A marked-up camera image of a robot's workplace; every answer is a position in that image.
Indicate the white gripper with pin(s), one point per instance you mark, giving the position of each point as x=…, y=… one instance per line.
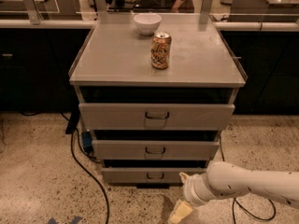
x=191, y=189

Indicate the grey drawer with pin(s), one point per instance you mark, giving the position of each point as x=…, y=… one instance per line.
x=147, y=175
x=155, y=116
x=155, y=150

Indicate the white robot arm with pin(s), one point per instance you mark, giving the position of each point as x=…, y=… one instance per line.
x=223, y=180

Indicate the grey metal drawer cabinet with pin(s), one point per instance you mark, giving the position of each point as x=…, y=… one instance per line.
x=114, y=67

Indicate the blue box behind cabinet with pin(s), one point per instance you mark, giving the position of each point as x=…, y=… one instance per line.
x=87, y=142

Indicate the orange soda can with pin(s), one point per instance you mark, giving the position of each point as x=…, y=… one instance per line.
x=160, y=50

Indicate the white ceramic bowl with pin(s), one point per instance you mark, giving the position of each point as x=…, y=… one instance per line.
x=147, y=23

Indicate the black counter base cabinets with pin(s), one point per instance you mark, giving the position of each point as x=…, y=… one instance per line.
x=34, y=65

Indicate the white horizontal counter rail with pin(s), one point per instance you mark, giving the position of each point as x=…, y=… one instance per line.
x=223, y=26

